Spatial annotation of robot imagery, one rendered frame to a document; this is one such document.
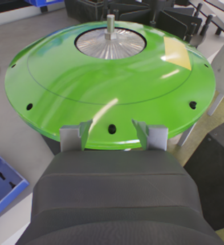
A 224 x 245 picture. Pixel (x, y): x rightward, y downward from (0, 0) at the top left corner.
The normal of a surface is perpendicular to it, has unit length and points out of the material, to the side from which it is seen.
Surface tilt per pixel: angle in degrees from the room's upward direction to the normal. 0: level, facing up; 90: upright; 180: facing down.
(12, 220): 0
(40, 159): 0
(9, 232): 0
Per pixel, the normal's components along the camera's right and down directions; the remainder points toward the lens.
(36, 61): -0.26, -0.54
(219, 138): 0.00, -0.65
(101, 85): -0.02, -0.44
